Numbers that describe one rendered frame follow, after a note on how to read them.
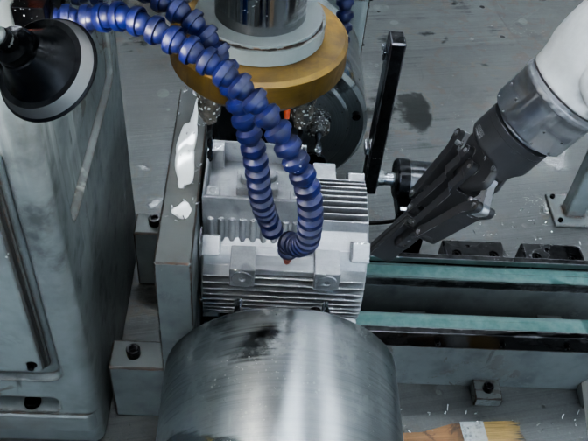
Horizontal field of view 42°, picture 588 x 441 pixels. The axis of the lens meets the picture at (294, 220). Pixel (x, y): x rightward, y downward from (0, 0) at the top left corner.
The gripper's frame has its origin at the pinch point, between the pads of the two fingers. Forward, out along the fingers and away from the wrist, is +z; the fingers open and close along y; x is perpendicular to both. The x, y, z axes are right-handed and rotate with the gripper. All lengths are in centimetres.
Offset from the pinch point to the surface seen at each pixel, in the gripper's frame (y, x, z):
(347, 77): -27.6, -5.3, 0.1
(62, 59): 21, -44, -18
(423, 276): -9.4, 16.0, 12.1
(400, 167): -18.7, 5.8, 3.5
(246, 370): 22.4, -17.7, 3.6
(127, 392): 7.7, -16.2, 37.0
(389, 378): 19.5, -2.7, 1.0
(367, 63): -79, 21, 23
